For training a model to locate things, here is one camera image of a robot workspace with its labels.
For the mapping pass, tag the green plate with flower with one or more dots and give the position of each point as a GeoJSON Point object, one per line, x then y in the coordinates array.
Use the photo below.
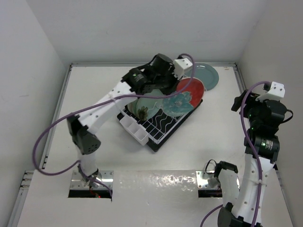
{"type": "Point", "coordinates": [147, 107]}
{"type": "Point", "coordinates": [134, 107]}

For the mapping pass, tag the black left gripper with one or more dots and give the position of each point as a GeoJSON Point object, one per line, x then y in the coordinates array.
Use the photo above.
{"type": "Point", "coordinates": [169, 70]}

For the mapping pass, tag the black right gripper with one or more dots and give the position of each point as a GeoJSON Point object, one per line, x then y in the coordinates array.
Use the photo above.
{"type": "Point", "coordinates": [250, 100]}

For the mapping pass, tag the white wire dish rack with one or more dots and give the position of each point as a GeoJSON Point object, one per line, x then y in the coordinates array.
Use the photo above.
{"type": "Point", "coordinates": [153, 119]}

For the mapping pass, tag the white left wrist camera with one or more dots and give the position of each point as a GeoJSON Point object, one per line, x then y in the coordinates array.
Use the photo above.
{"type": "Point", "coordinates": [181, 66]}

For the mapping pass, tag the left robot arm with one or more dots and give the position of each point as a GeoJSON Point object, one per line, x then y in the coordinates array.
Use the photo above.
{"type": "Point", "coordinates": [160, 73]}

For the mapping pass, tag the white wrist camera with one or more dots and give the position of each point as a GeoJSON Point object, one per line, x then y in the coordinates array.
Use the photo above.
{"type": "Point", "coordinates": [181, 66]}
{"type": "Point", "coordinates": [276, 92]}

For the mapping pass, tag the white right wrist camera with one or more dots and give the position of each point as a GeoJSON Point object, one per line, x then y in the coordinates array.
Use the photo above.
{"type": "Point", "coordinates": [276, 92]}

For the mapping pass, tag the black drip tray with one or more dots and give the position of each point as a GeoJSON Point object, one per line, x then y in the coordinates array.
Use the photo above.
{"type": "Point", "coordinates": [160, 127]}

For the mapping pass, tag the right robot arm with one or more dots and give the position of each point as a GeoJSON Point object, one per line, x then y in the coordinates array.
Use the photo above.
{"type": "Point", "coordinates": [242, 203]}

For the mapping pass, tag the red and teal plate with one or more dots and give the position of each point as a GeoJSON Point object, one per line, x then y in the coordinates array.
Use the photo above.
{"type": "Point", "coordinates": [186, 101]}

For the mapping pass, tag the plain teal plate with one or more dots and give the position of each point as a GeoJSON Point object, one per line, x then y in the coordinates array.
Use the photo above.
{"type": "Point", "coordinates": [207, 75]}

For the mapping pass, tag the cream plate with branch design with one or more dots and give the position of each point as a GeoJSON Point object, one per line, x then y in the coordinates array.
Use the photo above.
{"type": "Point", "coordinates": [130, 107]}

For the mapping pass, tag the white cutlery holder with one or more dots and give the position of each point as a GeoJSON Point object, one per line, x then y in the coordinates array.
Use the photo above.
{"type": "Point", "coordinates": [135, 129]}

